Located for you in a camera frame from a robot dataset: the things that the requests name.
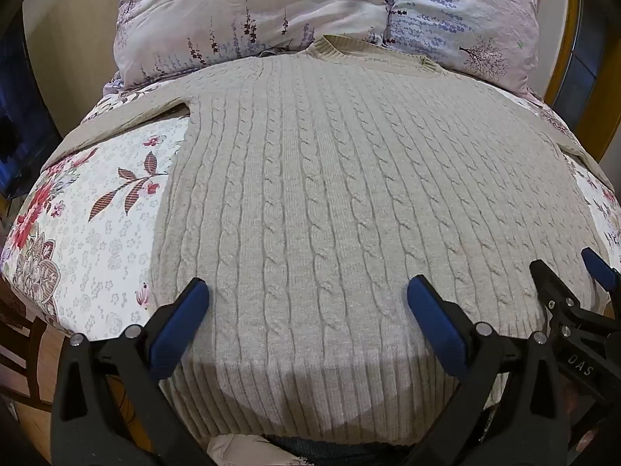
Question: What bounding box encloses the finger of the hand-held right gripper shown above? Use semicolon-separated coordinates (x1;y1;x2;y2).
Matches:
530;259;590;341
581;247;621;333

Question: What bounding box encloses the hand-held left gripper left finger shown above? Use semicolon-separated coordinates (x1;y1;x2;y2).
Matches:
51;278;210;466

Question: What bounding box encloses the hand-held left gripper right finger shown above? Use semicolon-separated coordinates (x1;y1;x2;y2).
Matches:
406;274;571;466

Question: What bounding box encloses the beige cable-knit sweater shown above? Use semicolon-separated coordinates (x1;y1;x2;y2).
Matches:
63;34;613;450

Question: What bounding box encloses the white floral bed sheet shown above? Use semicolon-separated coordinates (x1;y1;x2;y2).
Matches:
0;78;621;345

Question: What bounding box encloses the white padded cloth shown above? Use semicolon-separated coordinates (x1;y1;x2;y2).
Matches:
208;434;298;466

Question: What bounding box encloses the brown wooden chair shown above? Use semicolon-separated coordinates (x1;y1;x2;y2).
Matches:
0;276;64;401

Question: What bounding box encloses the pink pillow with tree print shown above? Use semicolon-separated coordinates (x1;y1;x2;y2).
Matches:
383;0;551;103

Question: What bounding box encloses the pink floral pillow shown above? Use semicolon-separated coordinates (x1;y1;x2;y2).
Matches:
111;0;395;89

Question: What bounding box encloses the yellow wooden bed frame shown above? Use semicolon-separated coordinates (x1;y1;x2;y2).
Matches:
543;0;621;166

